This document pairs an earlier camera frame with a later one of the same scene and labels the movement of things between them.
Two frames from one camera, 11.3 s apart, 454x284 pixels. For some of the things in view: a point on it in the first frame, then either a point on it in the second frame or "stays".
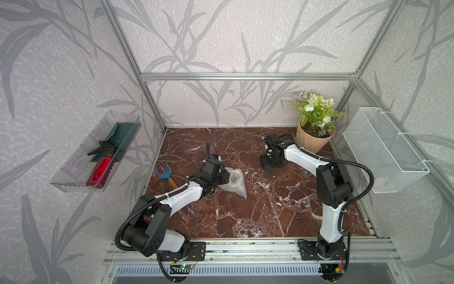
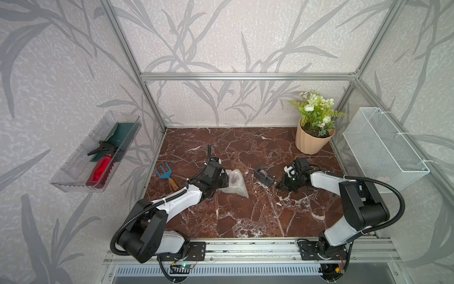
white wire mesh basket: x=380 y=148 stays
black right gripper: x=263 y=162 -> x=283 y=183
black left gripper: x=224 y=175 stays
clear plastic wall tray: x=91 y=167 stays
